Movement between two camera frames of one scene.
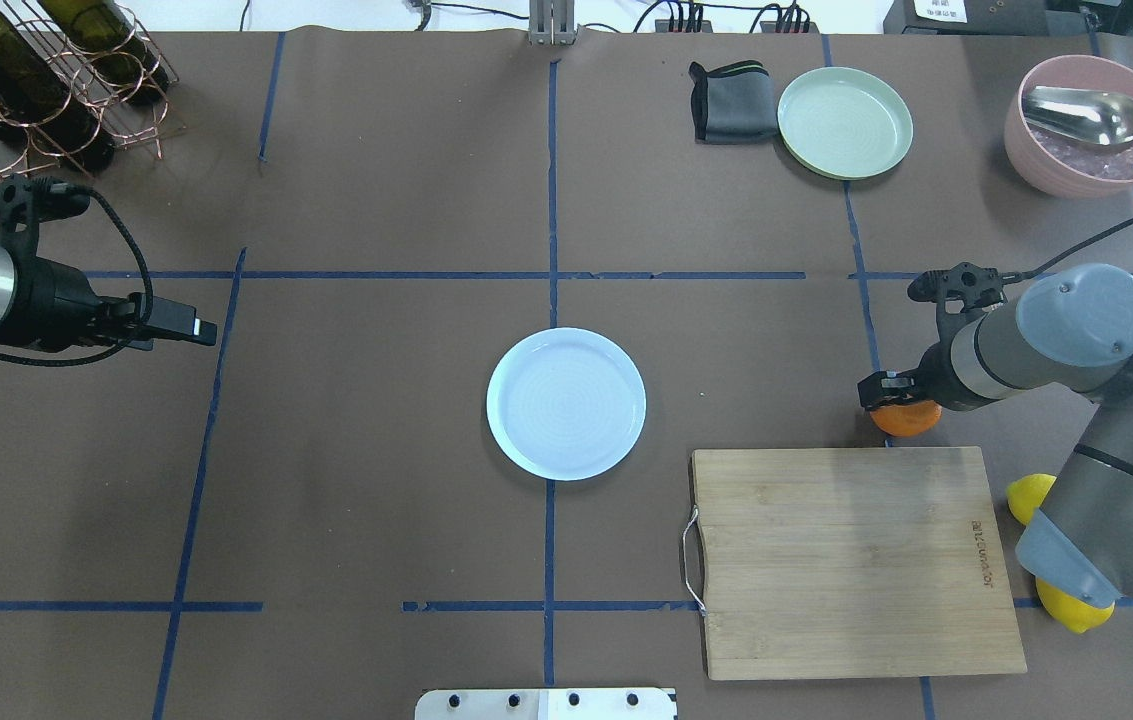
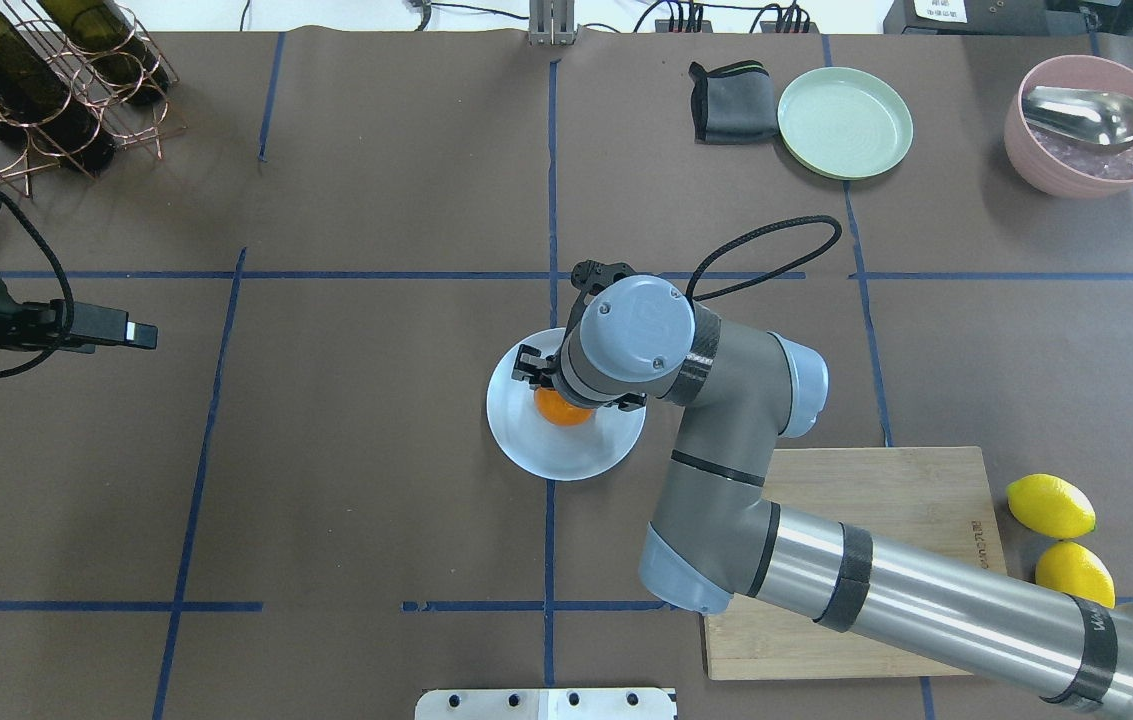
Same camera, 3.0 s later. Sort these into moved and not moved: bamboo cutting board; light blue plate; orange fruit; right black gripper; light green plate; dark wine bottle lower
Moved: orange fruit; right black gripper
Not moved: light blue plate; dark wine bottle lower; light green plate; bamboo cutting board
